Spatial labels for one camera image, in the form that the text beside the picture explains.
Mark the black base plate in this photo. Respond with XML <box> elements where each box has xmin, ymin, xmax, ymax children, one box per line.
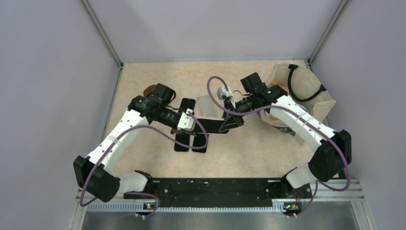
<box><xmin>124</xmin><ymin>173</ymin><xmax>312</xmax><ymax>208</ymax></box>

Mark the white cup brown lid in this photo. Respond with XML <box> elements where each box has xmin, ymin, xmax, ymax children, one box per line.
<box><xmin>143</xmin><ymin>84</ymin><xmax>157</xmax><ymax>97</ymax></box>

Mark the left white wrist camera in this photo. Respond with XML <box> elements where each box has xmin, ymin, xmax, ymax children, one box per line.
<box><xmin>177</xmin><ymin>109</ymin><xmax>196</xmax><ymax>131</ymax></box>

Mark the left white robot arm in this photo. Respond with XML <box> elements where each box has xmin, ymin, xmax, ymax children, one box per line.
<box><xmin>73</xmin><ymin>83</ymin><xmax>198</xmax><ymax>207</ymax></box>

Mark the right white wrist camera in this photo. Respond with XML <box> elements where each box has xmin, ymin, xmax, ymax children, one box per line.
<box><xmin>216</xmin><ymin>86</ymin><xmax>234</xmax><ymax>101</ymax></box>

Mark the printed paper packet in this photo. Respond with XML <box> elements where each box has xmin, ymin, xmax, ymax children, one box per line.
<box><xmin>257</xmin><ymin>110</ymin><xmax>296</xmax><ymax>137</ymax></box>

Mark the grey slotted cable duct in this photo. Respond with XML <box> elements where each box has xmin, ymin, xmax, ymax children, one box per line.
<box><xmin>87</xmin><ymin>201</ymin><xmax>286</xmax><ymax>213</ymax></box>

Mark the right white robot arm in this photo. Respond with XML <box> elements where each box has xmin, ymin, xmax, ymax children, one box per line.
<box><xmin>213</xmin><ymin>72</ymin><xmax>351</xmax><ymax>197</ymax></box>

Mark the white phone case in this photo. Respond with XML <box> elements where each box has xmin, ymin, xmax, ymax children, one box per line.
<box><xmin>197</xmin><ymin>95</ymin><xmax>217</xmax><ymax>117</ymax></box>

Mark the black smartphone silver edge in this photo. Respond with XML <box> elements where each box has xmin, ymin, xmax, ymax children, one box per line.
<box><xmin>192</xmin><ymin>134</ymin><xmax>207</xmax><ymax>154</ymax></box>

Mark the white cased phone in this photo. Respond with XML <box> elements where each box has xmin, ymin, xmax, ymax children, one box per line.
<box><xmin>197</xmin><ymin>118</ymin><xmax>230</xmax><ymax>134</ymax></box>

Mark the beige tote bag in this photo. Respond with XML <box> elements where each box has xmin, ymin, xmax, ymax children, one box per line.
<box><xmin>265</xmin><ymin>64</ymin><xmax>336</xmax><ymax>122</ymax></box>

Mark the black phone case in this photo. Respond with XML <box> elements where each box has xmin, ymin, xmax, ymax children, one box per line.
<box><xmin>180</xmin><ymin>98</ymin><xmax>196</xmax><ymax>113</ymax></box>

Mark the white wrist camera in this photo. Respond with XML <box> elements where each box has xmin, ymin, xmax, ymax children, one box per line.
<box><xmin>216</xmin><ymin>86</ymin><xmax>234</xmax><ymax>101</ymax></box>
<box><xmin>177</xmin><ymin>109</ymin><xmax>196</xmax><ymax>131</ymax></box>

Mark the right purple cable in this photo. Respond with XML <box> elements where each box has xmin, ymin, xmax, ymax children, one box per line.
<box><xmin>206</xmin><ymin>76</ymin><xmax>352</xmax><ymax>192</ymax></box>

